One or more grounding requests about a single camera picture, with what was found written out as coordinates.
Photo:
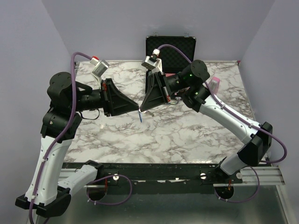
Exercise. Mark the black poker chip case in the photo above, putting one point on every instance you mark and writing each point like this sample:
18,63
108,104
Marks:
176,51

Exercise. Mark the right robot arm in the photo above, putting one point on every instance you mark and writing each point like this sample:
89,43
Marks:
255,136

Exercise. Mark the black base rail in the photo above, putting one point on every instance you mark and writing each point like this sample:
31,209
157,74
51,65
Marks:
157,178

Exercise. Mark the pink card box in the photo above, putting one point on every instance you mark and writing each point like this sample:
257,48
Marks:
214,85

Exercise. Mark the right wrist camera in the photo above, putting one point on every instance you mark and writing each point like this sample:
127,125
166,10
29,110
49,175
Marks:
153,62

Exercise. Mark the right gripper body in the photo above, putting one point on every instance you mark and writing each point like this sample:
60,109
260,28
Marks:
167,88

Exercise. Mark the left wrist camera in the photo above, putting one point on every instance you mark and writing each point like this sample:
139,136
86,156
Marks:
99,69

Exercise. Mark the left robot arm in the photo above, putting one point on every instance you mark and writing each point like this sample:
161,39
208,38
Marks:
47,196

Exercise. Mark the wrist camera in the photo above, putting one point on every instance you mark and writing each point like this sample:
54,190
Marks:
99,69
153,62

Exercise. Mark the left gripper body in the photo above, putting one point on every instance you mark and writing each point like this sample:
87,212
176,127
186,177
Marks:
106,101

